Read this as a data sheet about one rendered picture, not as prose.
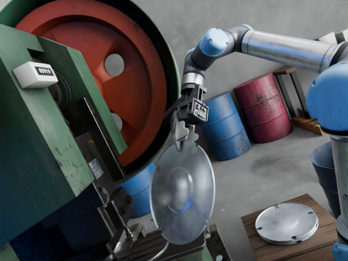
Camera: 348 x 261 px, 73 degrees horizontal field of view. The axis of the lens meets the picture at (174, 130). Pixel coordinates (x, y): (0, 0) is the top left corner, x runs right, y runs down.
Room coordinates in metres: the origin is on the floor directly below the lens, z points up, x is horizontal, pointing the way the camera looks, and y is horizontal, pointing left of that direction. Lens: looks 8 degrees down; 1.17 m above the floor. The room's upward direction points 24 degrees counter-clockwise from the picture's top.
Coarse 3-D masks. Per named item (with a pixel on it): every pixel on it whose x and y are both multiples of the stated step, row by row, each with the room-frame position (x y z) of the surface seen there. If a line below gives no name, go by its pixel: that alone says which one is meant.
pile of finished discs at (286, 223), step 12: (288, 204) 1.18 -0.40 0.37; (300, 204) 1.14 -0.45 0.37; (264, 216) 1.17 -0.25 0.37; (276, 216) 1.12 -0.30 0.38; (288, 216) 1.08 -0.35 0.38; (300, 216) 1.05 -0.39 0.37; (312, 216) 1.02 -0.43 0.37; (264, 228) 1.08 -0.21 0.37; (276, 228) 1.05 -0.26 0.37; (288, 228) 1.01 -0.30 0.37; (300, 228) 0.98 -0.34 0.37; (312, 228) 0.94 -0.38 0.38; (276, 240) 0.97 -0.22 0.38; (288, 240) 0.94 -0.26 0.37; (300, 240) 0.94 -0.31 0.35
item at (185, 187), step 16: (192, 144) 0.66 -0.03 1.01; (160, 160) 0.77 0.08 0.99; (176, 160) 0.70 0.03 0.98; (192, 160) 0.64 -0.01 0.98; (208, 160) 0.58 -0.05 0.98; (160, 176) 0.74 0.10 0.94; (176, 176) 0.67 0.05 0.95; (192, 176) 0.62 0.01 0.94; (208, 176) 0.57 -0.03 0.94; (160, 192) 0.72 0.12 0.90; (176, 192) 0.65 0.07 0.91; (192, 192) 0.60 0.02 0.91; (208, 192) 0.56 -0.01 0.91; (160, 208) 0.70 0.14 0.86; (176, 208) 0.63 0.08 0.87; (192, 208) 0.59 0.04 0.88; (208, 208) 0.54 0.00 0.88; (160, 224) 0.67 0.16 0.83; (176, 224) 0.62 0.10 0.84; (192, 224) 0.57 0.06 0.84; (176, 240) 0.60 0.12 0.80; (192, 240) 0.55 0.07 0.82
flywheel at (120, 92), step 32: (64, 0) 0.99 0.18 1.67; (32, 32) 1.01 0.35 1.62; (64, 32) 1.03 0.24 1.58; (96, 32) 1.01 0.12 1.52; (128, 32) 0.96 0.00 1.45; (96, 64) 1.02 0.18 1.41; (128, 64) 1.00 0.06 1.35; (160, 64) 0.95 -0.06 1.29; (128, 96) 1.01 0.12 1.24; (160, 96) 0.96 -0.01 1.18; (128, 128) 1.02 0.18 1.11; (160, 128) 0.99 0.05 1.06; (128, 160) 0.99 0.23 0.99
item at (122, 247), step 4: (124, 244) 0.74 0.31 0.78; (128, 244) 0.73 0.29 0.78; (120, 248) 0.73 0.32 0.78; (124, 248) 0.72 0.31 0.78; (128, 248) 0.71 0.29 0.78; (116, 252) 0.72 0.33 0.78; (120, 252) 0.71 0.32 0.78; (124, 252) 0.70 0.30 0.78; (128, 252) 0.69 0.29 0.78; (108, 256) 0.71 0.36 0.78; (112, 256) 0.70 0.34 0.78; (116, 256) 0.69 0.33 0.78; (120, 256) 0.68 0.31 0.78; (124, 256) 0.67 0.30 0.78; (108, 260) 0.69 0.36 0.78; (112, 260) 0.69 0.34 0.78; (116, 260) 0.69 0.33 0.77; (120, 260) 0.66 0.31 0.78; (124, 260) 0.65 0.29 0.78
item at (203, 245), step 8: (160, 232) 0.72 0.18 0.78; (136, 240) 0.73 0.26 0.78; (144, 240) 0.70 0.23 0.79; (152, 240) 0.68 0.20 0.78; (160, 240) 0.66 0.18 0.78; (200, 240) 0.59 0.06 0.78; (136, 248) 0.68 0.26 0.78; (144, 248) 0.66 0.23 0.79; (152, 248) 0.64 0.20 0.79; (160, 248) 0.63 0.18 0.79; (168, 248) 0.62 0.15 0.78; (176, 248) 0.60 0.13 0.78; (184, 248) 0.59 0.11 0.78; (192, 248) 0.57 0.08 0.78; (200, 248) 0.57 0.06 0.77; (128, 256) 0.66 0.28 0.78; (136, 256) 0.64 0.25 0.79; (144, 256) 0.62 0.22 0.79; (152, 256) 0.60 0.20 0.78; (160, 256) 0.60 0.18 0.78; (168, 256) 0.58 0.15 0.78; (176, 256) 0.58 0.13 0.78
